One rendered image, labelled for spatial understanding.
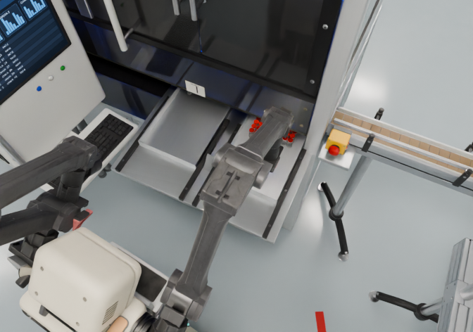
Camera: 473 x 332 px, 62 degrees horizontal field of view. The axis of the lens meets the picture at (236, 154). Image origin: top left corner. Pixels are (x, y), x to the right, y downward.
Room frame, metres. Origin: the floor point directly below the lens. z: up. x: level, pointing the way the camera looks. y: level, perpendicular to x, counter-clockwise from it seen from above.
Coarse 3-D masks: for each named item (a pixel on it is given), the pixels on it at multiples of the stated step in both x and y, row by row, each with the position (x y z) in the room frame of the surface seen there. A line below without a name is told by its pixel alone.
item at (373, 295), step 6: (372, 294) 0.43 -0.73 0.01; (378, 294) 0.42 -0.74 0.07; (384, 294) 0.42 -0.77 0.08; (372, 300) 0.40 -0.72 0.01; (378, 300) 0.40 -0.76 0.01; (384, 300) 0.39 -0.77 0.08; (390, 300) 0.38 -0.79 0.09; (396, 300) 0.38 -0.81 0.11; (402, 300) 0.38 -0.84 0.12; (402, 306) 0.35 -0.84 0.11; (408, 306) 0.35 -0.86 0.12; (414, 306) 0.35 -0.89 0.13; (420, 306) 0.35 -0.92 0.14; (414, 312) 0.32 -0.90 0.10; (420, 312) 0.32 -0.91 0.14; (420, 318) 0.29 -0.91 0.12; (426, 318) 0.29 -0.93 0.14; (432, 318) 0.29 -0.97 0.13; (438, 318) 0.29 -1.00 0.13
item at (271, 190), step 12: (252, 120) 0.97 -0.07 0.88; (240, 132) 0.91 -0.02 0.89; (300, 144) 0.85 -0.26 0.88; (288, 156) 0.79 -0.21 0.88; (276, 168) 0.74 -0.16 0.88; (288, 168) 0.74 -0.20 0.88; (276, 180) 0.69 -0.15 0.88; (252, 192) 0.63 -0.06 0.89; (264, 192) 0.64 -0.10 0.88; (276, 192) 0.64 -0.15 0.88
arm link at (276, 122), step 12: (276, 108) 0.68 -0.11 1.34; (276, 120) 0.60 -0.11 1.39; (288, 120) 0.63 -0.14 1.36; (264, 132) 0.52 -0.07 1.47; (276, 132) 0.54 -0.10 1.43; (228, 144) 0.44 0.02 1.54; (240, 144) 0.44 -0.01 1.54; (252, 144) 0.45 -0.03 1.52; (264, 144) 0.46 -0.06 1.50; (216, 156) 0.39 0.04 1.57; (252, 156) 0.41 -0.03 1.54; (264, 156) 0.46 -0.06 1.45; (264, 168) 0.38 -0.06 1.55; (264, 180) 0.35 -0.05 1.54
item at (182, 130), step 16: (176, 96) 1.10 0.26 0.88; (192, 96) 1.10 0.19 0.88; (160, 112) 1.00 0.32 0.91; (176, 112) 1.02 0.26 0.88; (192, 112) 1.02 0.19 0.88; (208, 112) 1.02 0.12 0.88; (224, 112) 1.02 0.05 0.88; (160, 128) 0.94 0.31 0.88; (176, 128) 0.93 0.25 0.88; (192, 128) 0.93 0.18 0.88; (208, 128) 0.93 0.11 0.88; (144, 144) 0.84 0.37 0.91; (160, 144) 0.86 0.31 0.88; (176, 144) 0.85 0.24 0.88; (192, 144) 0.85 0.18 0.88; (208, 144) 0.84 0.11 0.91; (176, 160) 0.78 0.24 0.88; (192, 160) 0.78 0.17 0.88
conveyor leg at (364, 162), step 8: (360, 160) 0.85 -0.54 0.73; (368, 160) 0.84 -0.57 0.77; (360, 168) 0.84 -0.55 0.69; (352, 176) 0.86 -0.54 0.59; (360, 176) 0.84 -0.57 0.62; (352, 184) 0.84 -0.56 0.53; (344, 192) 0.85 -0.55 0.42; (352, 192) 0.84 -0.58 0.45; (344, 200) 0.84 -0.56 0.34; (336, 208) 0.85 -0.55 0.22
